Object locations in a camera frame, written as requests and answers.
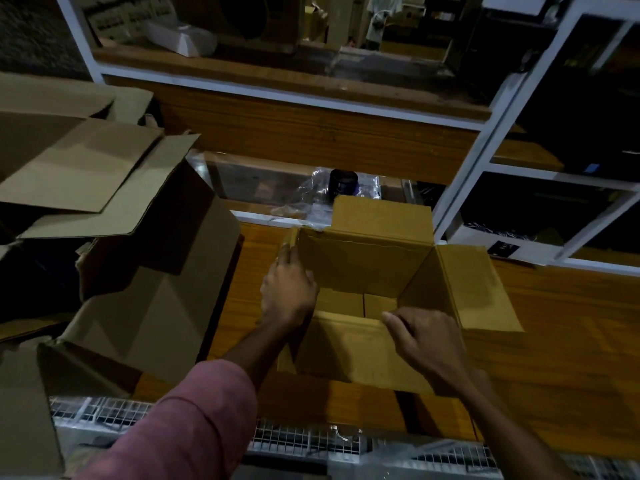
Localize person's right hand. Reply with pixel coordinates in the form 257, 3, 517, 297
382, 307, 474, 396

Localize person's left hand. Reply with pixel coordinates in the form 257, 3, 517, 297
260, 243, 320, 328

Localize small cardboard box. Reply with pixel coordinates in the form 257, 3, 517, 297
276, 195, 524, 396

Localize person's right forearm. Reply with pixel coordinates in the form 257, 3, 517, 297
440, 369, 583, 480

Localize person's left forearm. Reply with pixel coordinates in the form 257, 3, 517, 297
222, 317, 302, 391

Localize clear plastic wrap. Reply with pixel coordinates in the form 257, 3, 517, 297
297, 167, 383, 223

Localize black round jar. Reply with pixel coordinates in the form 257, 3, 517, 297
328, 169, 359, 200

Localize large open cardboard box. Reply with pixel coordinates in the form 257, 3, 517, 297
0, 135, 242, 398

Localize pink shirt sleeve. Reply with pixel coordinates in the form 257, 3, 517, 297
75, 360, 259, 480

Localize flattened cardboard sheet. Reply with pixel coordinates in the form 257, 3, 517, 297
0, 72, 166, 214

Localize white oblong box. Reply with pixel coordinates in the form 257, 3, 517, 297
144, 19, 219, 58

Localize cardboard box corner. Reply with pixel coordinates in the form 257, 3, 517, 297
0, 339, 66, 478

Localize white wire mesh basket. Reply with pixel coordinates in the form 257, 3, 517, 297
49, 396, 640, 480

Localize white metal shelf frame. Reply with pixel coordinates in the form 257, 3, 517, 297
54, 0, 640, 278

